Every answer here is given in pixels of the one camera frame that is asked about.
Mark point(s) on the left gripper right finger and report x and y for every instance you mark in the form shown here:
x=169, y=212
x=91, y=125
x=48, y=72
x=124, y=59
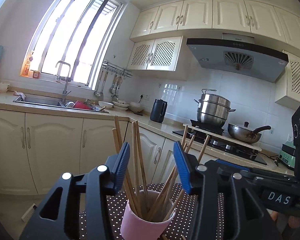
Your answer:
x=186, y=165

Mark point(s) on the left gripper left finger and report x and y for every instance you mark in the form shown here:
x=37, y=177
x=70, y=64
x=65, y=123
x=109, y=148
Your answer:
x=117, y=165

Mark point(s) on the cream lower kitchen cabinets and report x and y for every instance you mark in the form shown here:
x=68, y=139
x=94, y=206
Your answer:
x=38, y=144

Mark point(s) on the stainless kitchen sink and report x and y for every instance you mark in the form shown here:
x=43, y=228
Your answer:
x=56, y=102

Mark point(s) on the kitchen window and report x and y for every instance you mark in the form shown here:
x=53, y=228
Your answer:
x=74, y=31

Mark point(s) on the green appliance on counter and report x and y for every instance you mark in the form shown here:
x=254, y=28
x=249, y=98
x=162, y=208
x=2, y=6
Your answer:
x=287, y=155

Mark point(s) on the black gas stove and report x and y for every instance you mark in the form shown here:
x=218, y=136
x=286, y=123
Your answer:
x=223, y=142

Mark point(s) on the wooden chopstick in cup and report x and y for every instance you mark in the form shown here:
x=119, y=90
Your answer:
x=162, y=207
x=159, y=202

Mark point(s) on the stainless steamer pot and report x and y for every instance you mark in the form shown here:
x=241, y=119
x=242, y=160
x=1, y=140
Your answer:
x=213, y=109

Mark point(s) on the dark blue kettle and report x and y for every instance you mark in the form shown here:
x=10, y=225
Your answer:
x=158, y=110

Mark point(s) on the stack of white dishes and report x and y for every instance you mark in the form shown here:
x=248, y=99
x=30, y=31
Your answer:
x=120, y=106

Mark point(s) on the white bowl on counter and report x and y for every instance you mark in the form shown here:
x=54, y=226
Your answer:
x=106, y=105

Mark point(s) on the brown polka dot tablecloth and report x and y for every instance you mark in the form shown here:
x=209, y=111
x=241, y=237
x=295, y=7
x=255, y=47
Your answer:
x=179, y=227

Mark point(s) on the hanging ladle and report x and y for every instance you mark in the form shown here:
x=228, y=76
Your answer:
x=96, y=93

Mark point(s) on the chrome sink faucet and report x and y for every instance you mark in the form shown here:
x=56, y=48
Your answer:
x=66, y=79

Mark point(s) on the range hood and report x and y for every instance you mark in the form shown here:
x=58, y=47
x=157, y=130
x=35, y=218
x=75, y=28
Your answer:
x=238, y=57

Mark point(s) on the orange bottle on windowsill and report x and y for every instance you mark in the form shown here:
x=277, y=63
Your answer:
x=26, y=66

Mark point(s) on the cream upper cabinets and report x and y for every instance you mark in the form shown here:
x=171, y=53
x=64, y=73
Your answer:
x=264, y=23

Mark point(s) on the small white cup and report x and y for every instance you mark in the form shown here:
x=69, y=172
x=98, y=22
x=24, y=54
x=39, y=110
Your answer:
x=4, y=87

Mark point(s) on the steel wok with handle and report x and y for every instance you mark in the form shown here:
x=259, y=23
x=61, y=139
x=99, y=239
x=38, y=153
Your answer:
x=244, y=134

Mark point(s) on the wall utensil rail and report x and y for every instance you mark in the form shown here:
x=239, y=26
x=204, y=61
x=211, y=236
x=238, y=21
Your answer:
x=116, y=69

